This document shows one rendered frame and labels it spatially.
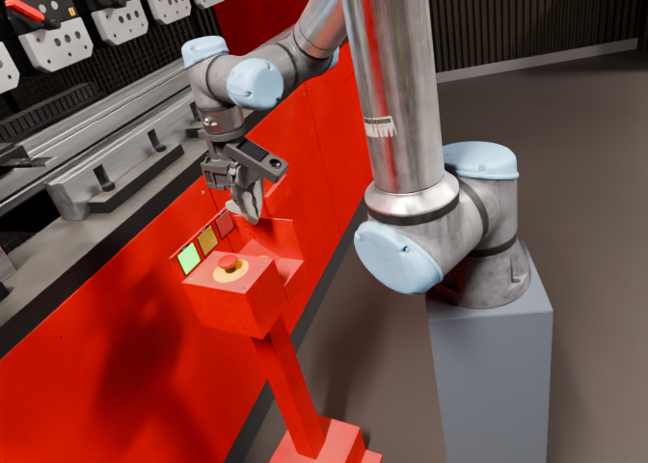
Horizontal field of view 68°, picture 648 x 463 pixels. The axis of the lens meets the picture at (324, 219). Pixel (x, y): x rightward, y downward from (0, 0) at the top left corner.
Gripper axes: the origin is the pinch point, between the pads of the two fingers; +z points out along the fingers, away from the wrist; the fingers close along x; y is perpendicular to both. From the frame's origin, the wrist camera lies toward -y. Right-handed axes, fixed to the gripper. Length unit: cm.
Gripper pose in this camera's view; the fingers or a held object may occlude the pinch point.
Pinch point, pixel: (256, 219)
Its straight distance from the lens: 99.0
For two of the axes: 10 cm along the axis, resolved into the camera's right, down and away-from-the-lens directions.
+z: 1.3, 8.2, 5.5
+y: -8.9, -1.4, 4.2
